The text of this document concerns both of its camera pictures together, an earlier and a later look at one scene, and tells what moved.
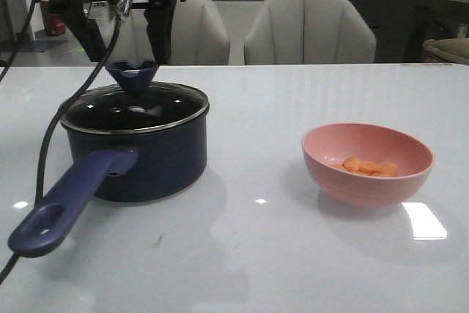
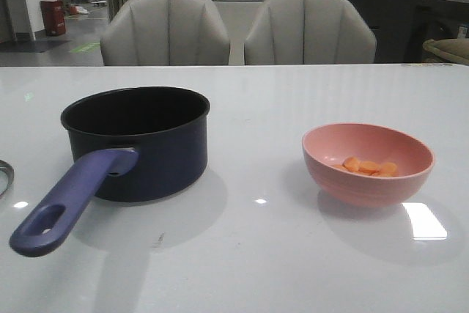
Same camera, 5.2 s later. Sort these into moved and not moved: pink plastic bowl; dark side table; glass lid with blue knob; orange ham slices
Moved: glass lid with blue knob
Not moved: orange ham slices; dark side table; pink plastic bowl
